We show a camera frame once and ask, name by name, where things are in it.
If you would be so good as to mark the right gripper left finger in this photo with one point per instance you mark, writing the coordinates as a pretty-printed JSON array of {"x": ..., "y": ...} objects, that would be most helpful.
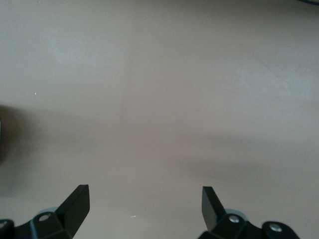
[{"x": 72, "y": 211}]

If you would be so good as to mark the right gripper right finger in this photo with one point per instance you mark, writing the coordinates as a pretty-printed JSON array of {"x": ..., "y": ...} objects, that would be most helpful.
[{"x": 211, "y": 211}]

